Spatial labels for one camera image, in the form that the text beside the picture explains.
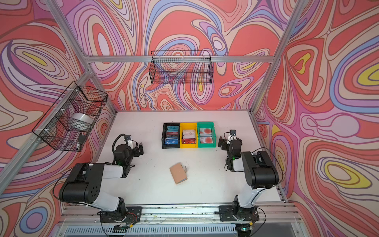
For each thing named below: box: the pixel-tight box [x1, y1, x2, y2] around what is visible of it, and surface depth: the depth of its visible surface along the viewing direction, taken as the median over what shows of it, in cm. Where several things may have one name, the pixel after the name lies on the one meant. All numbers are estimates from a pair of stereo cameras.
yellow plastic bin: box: [180, 122, 198, 149], surface depth 103 cm
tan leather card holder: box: [169, 162, 188, 185], surface depth 89 cm
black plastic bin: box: [161, 122, 181, 149], surface depth 103 cm
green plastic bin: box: [197, 121, 217, 149], surface depth 103 cm
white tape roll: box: [67, 112, 94, 132], surface depth 74 cm
